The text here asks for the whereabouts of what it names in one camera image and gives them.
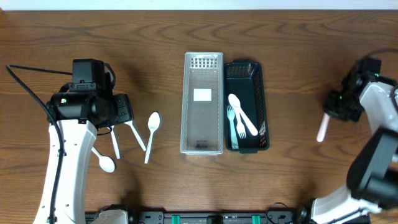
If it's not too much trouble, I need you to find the pink plastic fork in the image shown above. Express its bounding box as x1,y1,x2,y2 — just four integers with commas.
316,113,330,142

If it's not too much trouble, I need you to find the white utensil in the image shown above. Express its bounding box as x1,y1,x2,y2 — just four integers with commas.
108,126,121,160

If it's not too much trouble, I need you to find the clear mesh plastic basket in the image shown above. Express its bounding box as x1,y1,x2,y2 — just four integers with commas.
180,52,224,156

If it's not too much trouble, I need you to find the dark green mesh basket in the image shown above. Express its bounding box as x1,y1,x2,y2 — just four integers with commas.
223,60,270,154

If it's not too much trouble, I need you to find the pink-white plastic spoon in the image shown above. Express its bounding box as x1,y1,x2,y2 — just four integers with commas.
228,93,258,136

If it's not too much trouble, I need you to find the white utensil handle diagonal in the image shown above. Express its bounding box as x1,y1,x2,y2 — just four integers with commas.
124,120,146,151

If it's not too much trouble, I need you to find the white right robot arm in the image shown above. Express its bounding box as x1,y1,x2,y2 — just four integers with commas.
297,72,397,223

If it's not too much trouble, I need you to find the white plastic fork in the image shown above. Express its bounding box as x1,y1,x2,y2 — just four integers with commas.
233,106,246,139

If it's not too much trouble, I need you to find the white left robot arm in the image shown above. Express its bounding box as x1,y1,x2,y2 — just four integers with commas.
34,118,98,224

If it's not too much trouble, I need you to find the white spoon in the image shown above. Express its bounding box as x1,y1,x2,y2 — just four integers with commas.
144,111,160,164

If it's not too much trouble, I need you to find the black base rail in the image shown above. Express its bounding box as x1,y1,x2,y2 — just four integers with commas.
85,205,295,224

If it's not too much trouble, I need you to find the pale green plastic fork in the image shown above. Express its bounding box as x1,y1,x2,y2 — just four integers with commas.
226,105,239,149

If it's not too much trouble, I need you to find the white spoon near arm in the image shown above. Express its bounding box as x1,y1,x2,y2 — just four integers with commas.
91,147,116,173

